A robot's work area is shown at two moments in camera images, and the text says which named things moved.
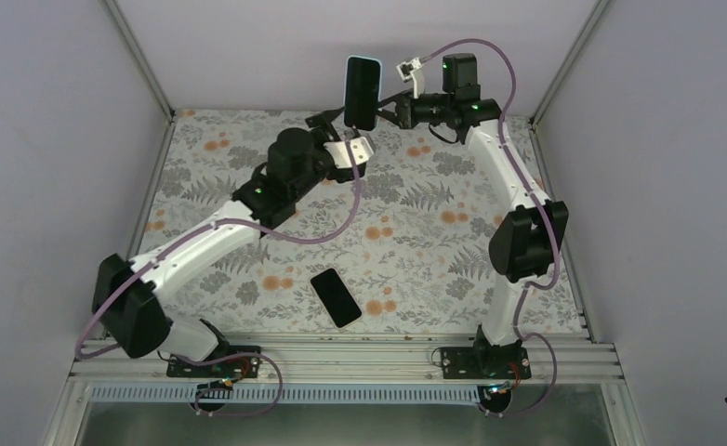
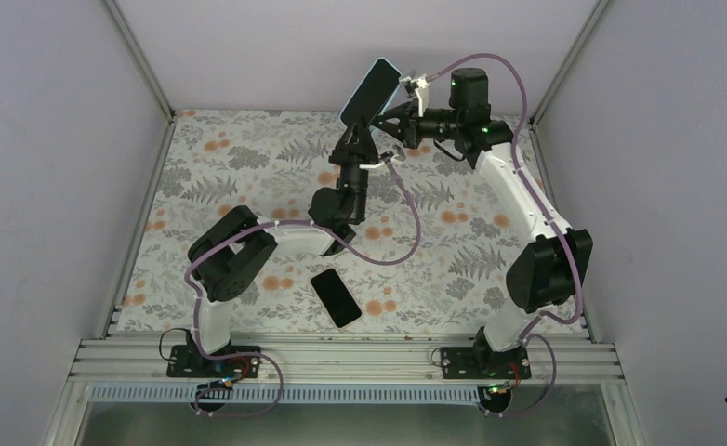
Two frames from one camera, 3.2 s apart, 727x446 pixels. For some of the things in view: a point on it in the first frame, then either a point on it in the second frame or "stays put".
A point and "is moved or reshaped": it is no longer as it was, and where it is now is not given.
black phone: [362, 92] is moved or reshaped
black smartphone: [335, 297] stays put
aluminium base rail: [365, 359] stays put
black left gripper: [323, 119] -> [350, 152]
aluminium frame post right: [597, 9] stays put
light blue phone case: [379, 98] is moved or reshaped
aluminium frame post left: [140, 59] stays put
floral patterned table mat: [408, 237] stays put
